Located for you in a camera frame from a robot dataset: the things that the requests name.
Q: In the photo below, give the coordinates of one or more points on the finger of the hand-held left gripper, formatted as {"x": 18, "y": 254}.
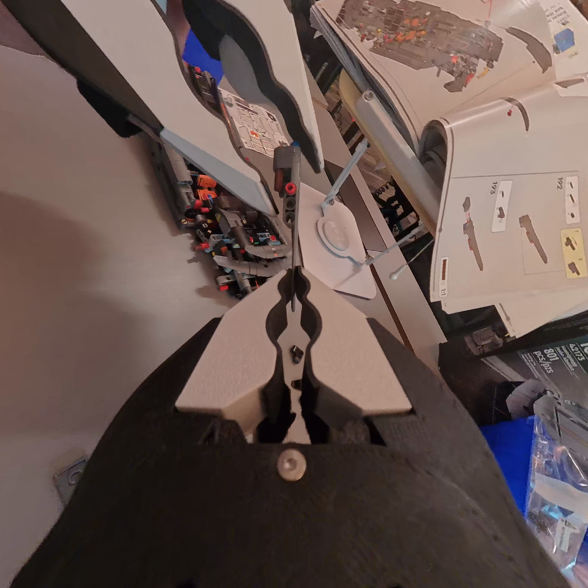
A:
{"x": 283, "y": 54}
{"x": 150, "y": 68}

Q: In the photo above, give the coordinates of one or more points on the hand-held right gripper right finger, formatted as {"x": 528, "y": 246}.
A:
{"x": 362, "y": 363}

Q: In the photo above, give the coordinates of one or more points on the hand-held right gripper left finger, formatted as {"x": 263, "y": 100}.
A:
{"x": 223, "y": 363}

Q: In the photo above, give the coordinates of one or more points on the grey lego cross-hole connector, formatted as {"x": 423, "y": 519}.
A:
{"x": 283, "y": 159}

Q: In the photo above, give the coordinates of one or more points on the grey lego car model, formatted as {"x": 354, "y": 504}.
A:
{"x": 229, "y": 234}

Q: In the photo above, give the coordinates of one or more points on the grey lego wing panel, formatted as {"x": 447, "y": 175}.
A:
{"x": 295, "y": 238}

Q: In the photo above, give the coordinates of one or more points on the dark grey lego connector beam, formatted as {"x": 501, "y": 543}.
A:
{"x": 289, "y": 203}

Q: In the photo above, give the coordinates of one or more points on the black lego angle beam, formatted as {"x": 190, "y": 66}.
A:
{"x": 297, "y": 353}

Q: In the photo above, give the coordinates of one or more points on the lego sticker sheet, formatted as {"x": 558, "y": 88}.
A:
{"x": 257, "y": 123}

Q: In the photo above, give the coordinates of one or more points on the black toy set box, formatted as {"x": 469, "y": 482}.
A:
{"x": 526, "y": 367}

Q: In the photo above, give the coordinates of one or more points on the black lego plate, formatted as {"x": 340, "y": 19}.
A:
{"x": 67, "y": 478}

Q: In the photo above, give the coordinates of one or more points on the lego instruction booklet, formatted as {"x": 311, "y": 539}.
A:
{"x": 481, "y": 161}

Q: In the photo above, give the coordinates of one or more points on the white book stand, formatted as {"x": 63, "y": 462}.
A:
{"x": 334, "y": 258}

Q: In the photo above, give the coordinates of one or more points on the blue plastic bin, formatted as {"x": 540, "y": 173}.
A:
{"x": 505, "y": 460}

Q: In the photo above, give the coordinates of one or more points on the clear plastic parts bags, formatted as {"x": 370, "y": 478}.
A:
{"x": 560, "y": 482}

